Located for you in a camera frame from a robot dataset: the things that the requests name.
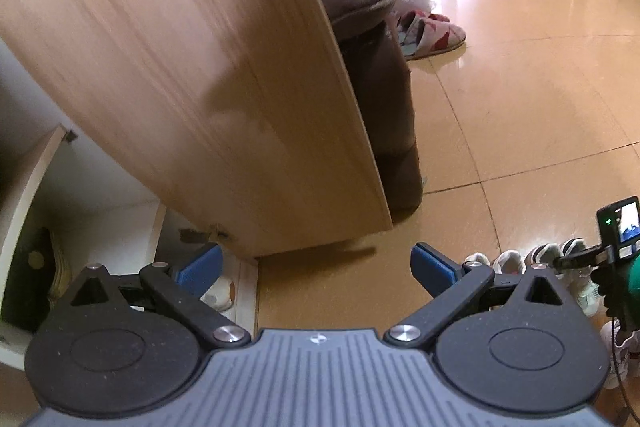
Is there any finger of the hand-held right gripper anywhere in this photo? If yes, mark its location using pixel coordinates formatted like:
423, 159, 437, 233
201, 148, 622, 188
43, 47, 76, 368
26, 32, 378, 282
552, 246, 604, 273

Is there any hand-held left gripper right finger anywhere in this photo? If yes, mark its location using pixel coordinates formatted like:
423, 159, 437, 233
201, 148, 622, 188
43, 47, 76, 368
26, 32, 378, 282
384, 243, 581, 350

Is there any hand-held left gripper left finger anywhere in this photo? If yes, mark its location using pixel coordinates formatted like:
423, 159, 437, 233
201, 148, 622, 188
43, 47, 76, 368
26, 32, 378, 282
55, 243, 251, 350

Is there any white mesh strap sneaker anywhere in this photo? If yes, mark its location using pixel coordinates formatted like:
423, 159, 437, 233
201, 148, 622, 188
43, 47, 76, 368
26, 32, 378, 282
199, 276, 237, 314

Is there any lavender white lace sneaker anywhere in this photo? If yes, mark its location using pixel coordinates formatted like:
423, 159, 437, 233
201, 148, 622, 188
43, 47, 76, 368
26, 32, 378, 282
599, 321, 640, 389

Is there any white shoe cabinet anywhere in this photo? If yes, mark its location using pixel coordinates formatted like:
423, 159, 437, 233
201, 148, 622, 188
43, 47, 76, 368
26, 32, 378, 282
0, 37, 261, 368

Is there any person's right hand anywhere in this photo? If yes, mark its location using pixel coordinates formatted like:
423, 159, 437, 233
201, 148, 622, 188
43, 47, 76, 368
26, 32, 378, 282
592, 263, 640, 330

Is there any dark shoe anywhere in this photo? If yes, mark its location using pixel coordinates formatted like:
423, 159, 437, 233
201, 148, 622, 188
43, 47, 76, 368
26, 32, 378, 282
14, 226, 69, 334

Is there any brown leather sofa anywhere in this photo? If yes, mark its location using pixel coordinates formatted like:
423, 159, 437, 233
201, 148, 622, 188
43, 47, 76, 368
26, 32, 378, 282
290, 0, 425, 226

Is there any wooden cabinet door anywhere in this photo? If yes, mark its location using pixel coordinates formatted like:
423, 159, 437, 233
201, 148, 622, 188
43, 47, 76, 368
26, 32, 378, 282
0, 0, 396, 258

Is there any grey red slipper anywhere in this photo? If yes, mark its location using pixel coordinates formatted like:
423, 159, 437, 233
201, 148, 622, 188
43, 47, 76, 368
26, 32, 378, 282
396, 10, 426, 58
400, 13, 467, 60

